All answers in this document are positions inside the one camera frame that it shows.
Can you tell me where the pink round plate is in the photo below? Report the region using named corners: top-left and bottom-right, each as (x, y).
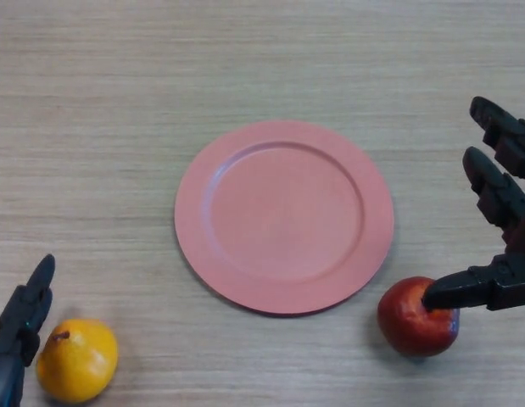
top-left (174, 120), bottom-right (395, 318)

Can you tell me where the red apple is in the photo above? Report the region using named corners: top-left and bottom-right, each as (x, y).
top-left (377, 276), bottom-right (461, 357)

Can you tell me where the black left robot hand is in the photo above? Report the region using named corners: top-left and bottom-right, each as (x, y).
top-left (0, 254), bottom-right (56, 407)

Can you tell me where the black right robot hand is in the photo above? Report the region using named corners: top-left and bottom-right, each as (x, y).
top-left (421, 96), bottom-right (525, 313)

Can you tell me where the yellow pear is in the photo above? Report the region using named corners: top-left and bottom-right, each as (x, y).
top-left (36, 318), bottom-right (120, 404)

